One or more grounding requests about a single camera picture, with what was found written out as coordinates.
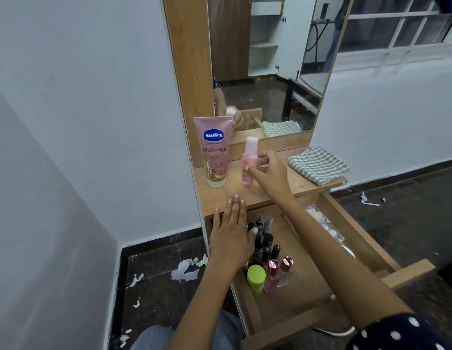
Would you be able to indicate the person's left hand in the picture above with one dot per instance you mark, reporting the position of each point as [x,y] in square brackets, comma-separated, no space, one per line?
[231,240]

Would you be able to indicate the person's right hand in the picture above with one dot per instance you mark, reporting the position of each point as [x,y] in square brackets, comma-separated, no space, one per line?
[275,178]

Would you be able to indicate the small dark nail polish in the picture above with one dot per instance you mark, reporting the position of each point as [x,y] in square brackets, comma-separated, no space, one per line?
[250,226]

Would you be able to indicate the glitter capped nail polish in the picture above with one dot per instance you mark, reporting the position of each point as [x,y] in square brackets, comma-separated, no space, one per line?
[258,244]

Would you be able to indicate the pink bottle with white cap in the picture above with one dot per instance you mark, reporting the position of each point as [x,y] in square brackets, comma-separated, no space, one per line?
[249,160]

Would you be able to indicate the blue nail polish bottle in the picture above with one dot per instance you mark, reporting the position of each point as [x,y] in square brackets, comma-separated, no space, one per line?
[259,223]

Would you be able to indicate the nude nail polish bottle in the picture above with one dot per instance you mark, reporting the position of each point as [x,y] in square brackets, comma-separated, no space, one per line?
[268,239]

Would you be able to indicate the yellow nail polish bottle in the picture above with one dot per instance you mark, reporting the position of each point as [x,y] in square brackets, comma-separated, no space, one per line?
[266,255]

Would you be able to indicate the gold nail polish bottle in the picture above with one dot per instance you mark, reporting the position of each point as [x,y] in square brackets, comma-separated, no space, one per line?
[275,251]

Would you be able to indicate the green cylindrical stick container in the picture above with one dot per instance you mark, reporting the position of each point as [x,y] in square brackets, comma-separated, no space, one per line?
[256,278]

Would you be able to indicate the green checked cloth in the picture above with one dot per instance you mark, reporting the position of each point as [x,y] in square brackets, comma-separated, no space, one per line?
[319,164]

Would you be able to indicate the pink perfume bottle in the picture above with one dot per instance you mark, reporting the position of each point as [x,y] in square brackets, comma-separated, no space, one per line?
[272,275]

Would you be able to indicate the clear perfume bottle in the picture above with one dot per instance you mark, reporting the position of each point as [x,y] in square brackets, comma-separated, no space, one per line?
[286,269]

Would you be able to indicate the clear box of mini bottles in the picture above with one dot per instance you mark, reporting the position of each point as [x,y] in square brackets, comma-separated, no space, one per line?
[324,222]

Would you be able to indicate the pink Vaseline lotion tube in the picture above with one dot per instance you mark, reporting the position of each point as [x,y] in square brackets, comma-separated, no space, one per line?
[215,149]

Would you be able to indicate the wooden drawer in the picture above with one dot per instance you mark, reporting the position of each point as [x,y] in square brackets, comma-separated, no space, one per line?
[306,287]

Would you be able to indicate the white round jar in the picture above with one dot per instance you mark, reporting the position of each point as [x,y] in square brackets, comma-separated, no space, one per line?
[349,250]

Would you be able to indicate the person's left forearm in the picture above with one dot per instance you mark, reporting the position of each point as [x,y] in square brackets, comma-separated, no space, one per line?
[200,309]

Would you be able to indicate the person's right forearm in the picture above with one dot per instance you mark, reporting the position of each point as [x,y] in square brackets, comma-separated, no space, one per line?
[332,258]

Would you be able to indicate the person's grey jeans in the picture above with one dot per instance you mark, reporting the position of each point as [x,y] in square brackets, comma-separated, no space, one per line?
[153,339]

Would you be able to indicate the torn white paper pile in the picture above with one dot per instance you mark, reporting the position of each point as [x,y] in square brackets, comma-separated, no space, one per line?
[186,271]

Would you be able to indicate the dressing table mirror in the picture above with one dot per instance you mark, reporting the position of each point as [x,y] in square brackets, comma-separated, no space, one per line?
[255,98]

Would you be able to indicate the white paper scrap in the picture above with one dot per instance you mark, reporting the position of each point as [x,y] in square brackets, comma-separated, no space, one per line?
[124,337]
[135,280]
[137,303]

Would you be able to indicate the white barred window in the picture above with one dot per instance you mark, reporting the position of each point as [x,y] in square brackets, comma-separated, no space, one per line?
[357,61]

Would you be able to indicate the wooden dressing table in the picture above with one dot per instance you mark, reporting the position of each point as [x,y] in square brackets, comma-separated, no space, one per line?
[189,50]

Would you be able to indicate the navy dotted sleeve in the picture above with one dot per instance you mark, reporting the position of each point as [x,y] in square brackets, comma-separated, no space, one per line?
[397,335]

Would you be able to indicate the blue curtain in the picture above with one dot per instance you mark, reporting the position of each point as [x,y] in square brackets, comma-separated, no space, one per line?
[448,3]

